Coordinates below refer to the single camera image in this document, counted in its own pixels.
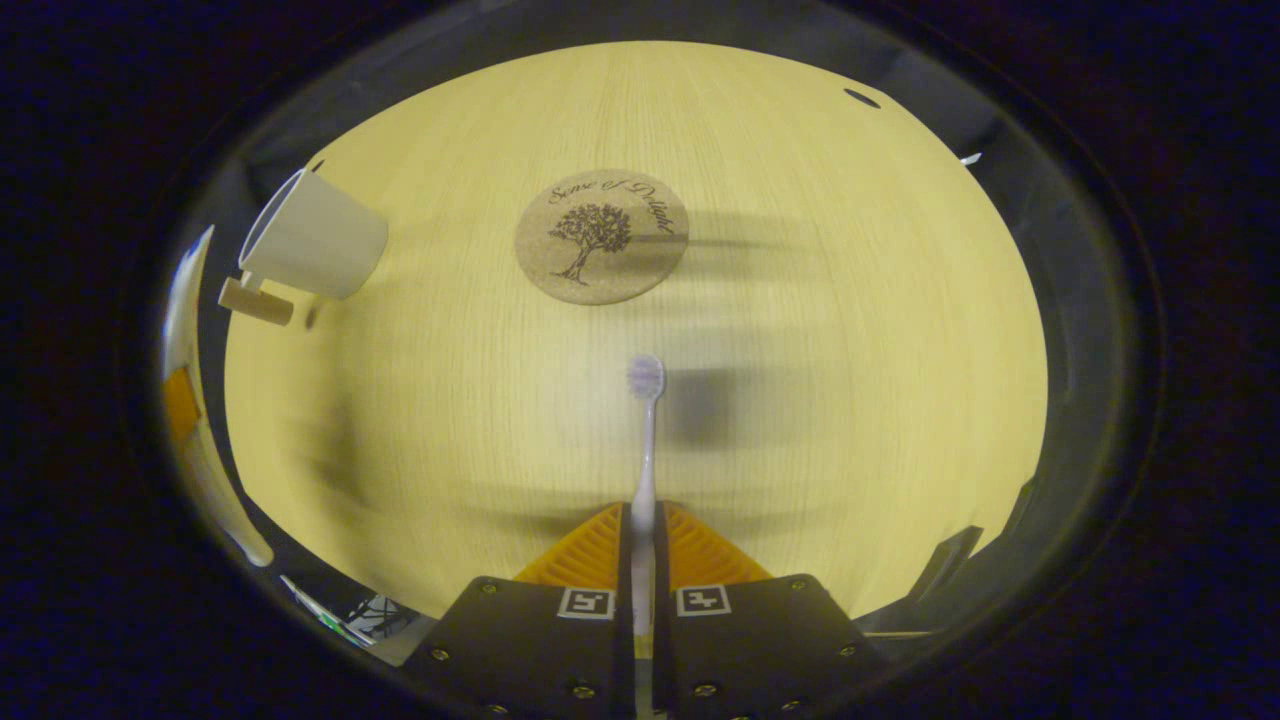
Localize round cork coaster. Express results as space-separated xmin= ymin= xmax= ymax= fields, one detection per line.
xmin=514 ymin=170 xmax=690 ymax=306

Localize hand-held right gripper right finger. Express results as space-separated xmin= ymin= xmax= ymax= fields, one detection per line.
xmin=655 ymin=502 xmax=891 ymax=720

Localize white cup with wooden handle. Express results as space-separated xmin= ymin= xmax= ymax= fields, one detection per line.
xmin=218 ymin=168 xmax=389 ymax=327

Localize white green printed sheets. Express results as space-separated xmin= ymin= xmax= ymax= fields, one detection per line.
xmin=282 ymin=575 xmax=433 ymax=663

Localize white toothbrush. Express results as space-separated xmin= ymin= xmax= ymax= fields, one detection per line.
xmin=627 ymin=355 xmax=668 ymax=716

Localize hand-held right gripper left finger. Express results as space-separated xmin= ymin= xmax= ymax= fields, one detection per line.
xmin=400 ymin=502 xmax=638 ymax=720

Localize wooden desktop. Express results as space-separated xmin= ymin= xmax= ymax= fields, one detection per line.
xmin=222 ymin=40 xmax=1049 ymax=641

